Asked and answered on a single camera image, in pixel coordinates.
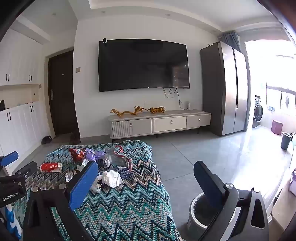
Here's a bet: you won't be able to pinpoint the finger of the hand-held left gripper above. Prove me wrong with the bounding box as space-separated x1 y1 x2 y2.
15 161 38 180
0 151 19 168

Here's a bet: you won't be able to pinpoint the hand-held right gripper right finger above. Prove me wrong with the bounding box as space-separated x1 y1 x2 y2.
193 161 270 241

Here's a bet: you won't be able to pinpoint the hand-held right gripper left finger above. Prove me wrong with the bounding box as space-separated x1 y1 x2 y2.
23 160 99 241

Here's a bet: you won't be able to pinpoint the red and white paper cup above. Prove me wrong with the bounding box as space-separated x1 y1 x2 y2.
40 162 63 173

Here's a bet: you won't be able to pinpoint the purple wrapper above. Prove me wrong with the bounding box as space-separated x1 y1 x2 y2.
85 149 107 162

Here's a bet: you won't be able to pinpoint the person's left hand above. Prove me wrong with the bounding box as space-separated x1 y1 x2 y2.
5 204 23 240

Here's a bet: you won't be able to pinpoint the crumpled white wrapper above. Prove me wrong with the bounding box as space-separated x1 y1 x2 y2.
101 170 124 188

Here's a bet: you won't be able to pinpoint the red snack wrapper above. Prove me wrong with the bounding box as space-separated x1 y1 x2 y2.
69 148 87 163

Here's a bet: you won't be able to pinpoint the white floor cabinets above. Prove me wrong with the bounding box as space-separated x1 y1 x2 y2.
0 101 52 176

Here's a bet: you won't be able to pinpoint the dark blue small carton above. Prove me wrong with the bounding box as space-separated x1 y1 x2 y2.
116 167 131 179

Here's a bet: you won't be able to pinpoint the zigzag knitted blanket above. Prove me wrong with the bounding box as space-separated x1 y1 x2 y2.
10 140 185 241

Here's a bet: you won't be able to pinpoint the white television console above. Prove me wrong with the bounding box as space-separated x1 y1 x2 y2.
108 110 212 142

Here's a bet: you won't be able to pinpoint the dark brown door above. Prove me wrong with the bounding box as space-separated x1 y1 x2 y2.
47 50 80 138

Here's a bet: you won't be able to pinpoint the beige coffee table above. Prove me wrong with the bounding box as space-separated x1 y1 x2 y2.
271 179 296 241

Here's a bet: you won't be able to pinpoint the golden dragon figurine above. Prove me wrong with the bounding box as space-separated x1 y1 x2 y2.
110 105 150 117

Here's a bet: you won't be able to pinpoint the grey washing machine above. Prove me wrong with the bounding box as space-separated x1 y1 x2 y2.
252 95 264 128

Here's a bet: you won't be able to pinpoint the dark bucket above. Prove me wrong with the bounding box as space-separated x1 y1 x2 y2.
280 132 293 150

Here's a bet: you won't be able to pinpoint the purple stool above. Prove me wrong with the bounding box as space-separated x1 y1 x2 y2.
271 120 284 135

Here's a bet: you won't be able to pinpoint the golden tiger figurine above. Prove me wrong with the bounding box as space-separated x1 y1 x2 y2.
148 106 166 114

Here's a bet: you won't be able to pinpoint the grey steel refrigerator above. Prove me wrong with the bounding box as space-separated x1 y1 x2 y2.
200 41 248 137

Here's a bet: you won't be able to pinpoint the grey curtain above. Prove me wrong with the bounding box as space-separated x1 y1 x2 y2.
221 31 241 53

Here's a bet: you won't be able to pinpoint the television cables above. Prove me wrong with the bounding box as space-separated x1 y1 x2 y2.
162 87 185 109

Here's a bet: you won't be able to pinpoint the white wall cabinets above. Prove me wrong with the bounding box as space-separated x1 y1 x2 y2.
0 29 45 87

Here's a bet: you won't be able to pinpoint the black wall television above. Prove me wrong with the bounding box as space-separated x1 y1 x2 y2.
98 39 190 93

